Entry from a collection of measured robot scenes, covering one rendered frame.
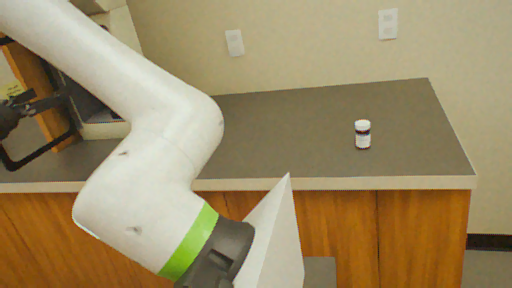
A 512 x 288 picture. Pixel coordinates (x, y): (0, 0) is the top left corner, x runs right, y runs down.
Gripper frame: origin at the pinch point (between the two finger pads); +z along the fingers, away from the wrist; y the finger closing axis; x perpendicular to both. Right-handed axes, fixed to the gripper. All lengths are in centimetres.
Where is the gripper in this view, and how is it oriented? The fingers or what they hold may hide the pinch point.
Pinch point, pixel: (49, 92)
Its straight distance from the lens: 132.7
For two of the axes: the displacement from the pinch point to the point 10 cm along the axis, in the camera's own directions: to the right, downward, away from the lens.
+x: 1.7, 8.6, 4.8
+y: -9.6, 0.3, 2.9
